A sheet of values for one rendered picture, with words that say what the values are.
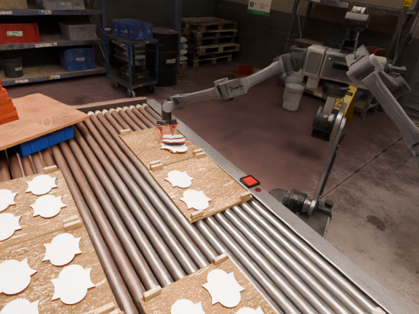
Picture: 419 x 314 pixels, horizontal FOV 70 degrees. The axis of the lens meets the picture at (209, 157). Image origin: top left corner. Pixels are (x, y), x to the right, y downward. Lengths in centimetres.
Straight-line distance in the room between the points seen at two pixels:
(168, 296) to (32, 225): 61
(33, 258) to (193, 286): 56
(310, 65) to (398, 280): 177
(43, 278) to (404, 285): 240
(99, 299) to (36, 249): 32
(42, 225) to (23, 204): 17
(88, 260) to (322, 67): 146
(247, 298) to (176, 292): 23
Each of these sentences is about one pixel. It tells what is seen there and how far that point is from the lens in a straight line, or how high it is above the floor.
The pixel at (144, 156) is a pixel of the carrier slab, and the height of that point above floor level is 94.
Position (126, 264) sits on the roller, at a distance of 116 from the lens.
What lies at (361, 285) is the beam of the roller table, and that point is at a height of 91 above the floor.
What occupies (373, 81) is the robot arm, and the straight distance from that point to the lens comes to 130.
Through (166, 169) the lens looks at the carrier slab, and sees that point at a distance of 156.
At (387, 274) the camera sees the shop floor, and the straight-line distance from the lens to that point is 280.
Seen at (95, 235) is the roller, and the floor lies 92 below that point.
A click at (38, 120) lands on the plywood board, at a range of 190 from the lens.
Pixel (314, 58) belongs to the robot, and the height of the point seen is 147.
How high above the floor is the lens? 183
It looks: 32 degrees down
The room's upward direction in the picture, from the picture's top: 7 degrees clockwise
